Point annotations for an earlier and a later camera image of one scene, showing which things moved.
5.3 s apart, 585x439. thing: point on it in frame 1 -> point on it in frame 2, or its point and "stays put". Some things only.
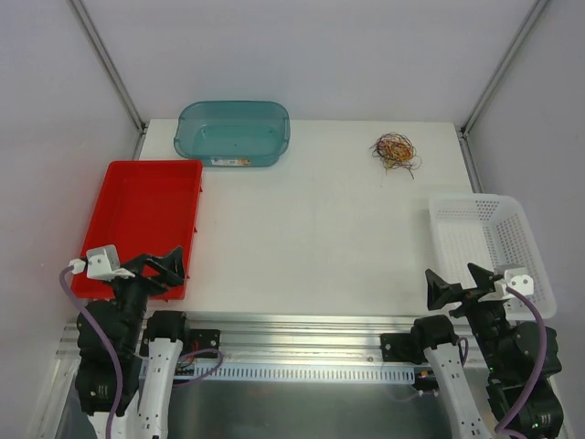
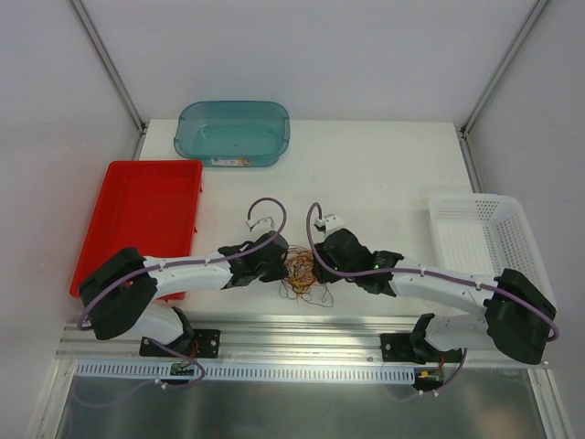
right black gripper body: [472, 297] -> [325, 257]
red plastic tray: [143, 208] stays put
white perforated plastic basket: [491, 231] stays put
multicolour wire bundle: [396, 151] -> [302, 283]
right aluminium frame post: [462, 131] stays put
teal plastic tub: [233, 133] stays put
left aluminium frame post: [120, 84] stays put
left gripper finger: [173, 268] -> [273, 272]
